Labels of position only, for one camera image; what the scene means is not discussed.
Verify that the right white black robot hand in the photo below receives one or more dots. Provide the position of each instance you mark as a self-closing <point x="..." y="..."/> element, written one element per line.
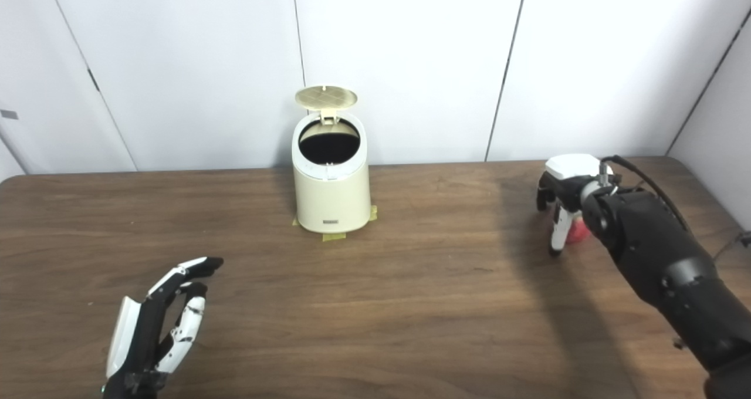
<point x="572" y="173"/>

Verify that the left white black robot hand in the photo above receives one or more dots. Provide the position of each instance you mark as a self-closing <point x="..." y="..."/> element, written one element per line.
<point x="138" y="340"/>

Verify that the red apple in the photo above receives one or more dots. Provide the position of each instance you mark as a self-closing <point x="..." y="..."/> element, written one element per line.
<point x="578" y="230"/>

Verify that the cream round bin lid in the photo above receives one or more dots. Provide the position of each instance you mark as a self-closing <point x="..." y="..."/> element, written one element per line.
<point x="326" y="97"/>

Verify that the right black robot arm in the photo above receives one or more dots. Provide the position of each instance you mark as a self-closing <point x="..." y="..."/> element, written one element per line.
<point x="663" y="252"/>

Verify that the cream-colored round bin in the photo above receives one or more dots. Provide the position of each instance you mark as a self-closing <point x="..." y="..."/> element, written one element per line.
<point x="332" y="202"/>

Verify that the tall yellow tape piece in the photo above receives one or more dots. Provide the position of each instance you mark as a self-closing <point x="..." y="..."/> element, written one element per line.
<point x="372" y="213"/>

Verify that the wide yellow tape piece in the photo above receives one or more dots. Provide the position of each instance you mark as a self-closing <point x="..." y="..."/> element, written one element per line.
<point x="334" y="236"/>

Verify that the grey wall label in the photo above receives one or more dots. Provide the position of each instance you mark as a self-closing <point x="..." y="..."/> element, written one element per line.
<point x="9" y="114"/>

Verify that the black wall panel hinge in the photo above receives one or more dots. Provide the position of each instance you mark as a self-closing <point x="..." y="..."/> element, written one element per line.
<point x="93" y="79"/>

